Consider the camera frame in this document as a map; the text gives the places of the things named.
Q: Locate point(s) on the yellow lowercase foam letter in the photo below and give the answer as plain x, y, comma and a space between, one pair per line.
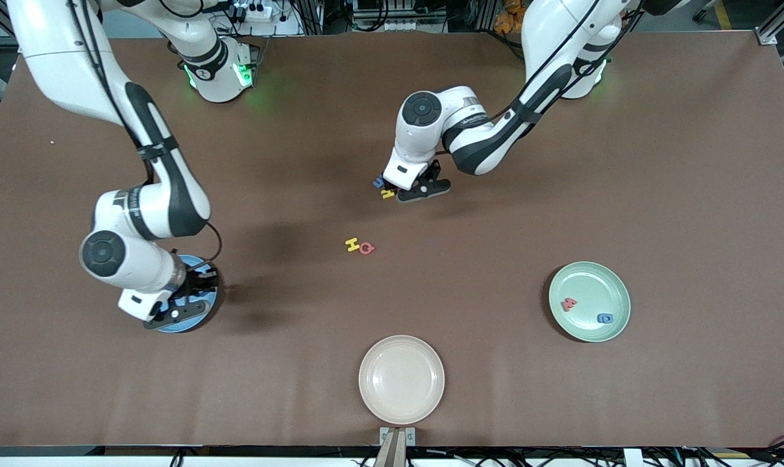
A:
387, 194

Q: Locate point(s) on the red foam letter w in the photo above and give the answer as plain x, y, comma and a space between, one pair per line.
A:
568, 305

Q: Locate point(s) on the blue foam letter a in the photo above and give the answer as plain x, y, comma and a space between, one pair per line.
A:
605, 318

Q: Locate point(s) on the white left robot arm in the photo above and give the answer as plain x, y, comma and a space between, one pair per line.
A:
548, 39

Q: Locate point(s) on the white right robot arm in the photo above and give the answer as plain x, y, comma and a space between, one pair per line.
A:
61, 71

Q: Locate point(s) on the blue plate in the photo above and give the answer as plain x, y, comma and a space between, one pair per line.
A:
205, 305

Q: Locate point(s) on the beige plate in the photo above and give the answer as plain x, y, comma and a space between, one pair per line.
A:
401, 379

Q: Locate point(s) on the green plate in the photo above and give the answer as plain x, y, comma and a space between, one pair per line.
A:
589, 285

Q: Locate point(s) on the red foam letter Q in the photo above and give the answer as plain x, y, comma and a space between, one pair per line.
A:
366, 248

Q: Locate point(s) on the yellow foam letter H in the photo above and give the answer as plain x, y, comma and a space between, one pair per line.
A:
352, 245

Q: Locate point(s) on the metal equipment shelf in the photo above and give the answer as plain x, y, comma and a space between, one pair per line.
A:
398, 16

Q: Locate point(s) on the bag of orange items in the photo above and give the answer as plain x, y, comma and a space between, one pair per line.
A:
509, 19

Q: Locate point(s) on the white power strip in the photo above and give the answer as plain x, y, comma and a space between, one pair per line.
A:
252, 13

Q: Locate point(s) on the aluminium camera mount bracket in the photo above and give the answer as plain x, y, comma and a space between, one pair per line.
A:
397, 444

